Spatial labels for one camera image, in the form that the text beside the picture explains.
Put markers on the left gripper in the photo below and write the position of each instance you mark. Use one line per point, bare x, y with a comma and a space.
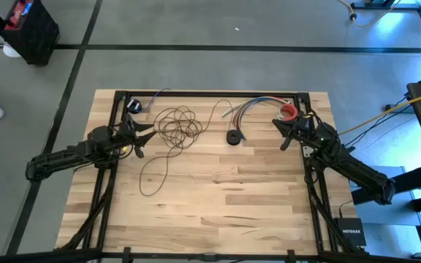
130, 133

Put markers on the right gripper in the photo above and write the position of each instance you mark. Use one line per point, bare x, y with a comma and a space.
303, 129

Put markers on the black plastic spool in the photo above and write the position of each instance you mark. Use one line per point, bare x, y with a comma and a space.
233, 138

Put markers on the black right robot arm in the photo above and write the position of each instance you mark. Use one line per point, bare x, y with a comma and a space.
349, 164

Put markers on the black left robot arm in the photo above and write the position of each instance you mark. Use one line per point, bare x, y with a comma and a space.
71, 155

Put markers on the red tape dispenser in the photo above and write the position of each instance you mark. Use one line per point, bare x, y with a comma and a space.
289, 111

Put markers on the black Netgear box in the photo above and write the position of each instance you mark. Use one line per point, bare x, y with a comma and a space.
350, 232

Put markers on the black overhead gantry bar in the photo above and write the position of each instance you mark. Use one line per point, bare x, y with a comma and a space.
210, 257

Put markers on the black floor box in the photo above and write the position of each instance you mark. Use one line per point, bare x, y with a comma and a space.
35, 36

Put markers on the blue round camera mount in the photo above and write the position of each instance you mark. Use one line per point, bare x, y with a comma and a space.
134, 106

